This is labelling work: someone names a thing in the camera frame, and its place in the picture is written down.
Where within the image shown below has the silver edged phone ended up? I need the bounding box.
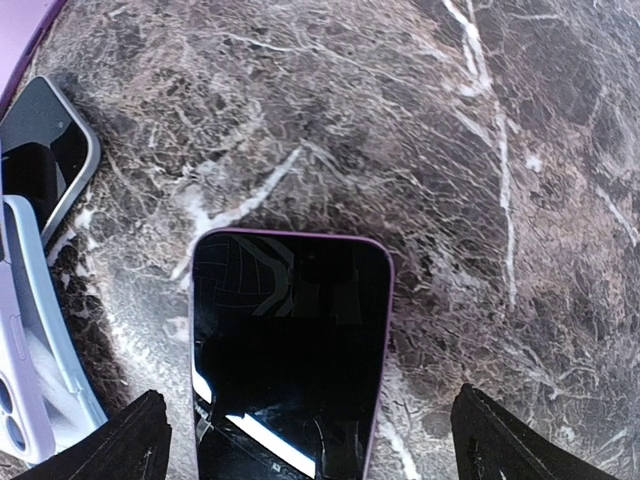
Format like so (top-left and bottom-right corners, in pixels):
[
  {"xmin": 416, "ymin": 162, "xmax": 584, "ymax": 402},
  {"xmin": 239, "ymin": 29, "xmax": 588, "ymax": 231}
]
[{"xmin": 1, "ymin": 76, "xmax": 101, "ymax": 244}]

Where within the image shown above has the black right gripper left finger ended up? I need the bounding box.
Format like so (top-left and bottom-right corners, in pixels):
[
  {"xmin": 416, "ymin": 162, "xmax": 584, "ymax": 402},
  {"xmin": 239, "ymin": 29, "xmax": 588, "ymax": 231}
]
[{"xmin": 18, "ymin": 390, "xmax": 172, "ymax": 480}]

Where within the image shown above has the lilac phone case with ring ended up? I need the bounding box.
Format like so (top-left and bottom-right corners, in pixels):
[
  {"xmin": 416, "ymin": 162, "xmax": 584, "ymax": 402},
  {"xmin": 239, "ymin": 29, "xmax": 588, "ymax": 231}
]
[{"xmin": 1, "ymin": 260, "xmax": 55, "ymax": 464}]

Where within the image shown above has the light blue phone case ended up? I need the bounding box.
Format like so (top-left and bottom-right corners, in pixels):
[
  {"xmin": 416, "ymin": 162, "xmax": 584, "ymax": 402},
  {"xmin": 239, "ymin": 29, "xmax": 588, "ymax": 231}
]
[{"xmin": 3, "ymin": 195, "xmax": 107, "ymax": 451}]

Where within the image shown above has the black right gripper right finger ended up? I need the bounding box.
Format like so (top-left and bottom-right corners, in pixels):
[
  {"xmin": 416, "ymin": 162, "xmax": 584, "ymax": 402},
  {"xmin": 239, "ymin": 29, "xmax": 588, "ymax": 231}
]
[{"xmin": 450, "ymin": 383, "xmax": 612, "ymax": 480}]

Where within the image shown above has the purple phone case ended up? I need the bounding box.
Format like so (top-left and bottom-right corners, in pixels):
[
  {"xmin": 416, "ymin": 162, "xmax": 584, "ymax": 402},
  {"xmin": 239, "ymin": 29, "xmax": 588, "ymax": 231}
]
[{"xmin": 0, "ymin": 0, "xmax": 66, "ymax": 114}]

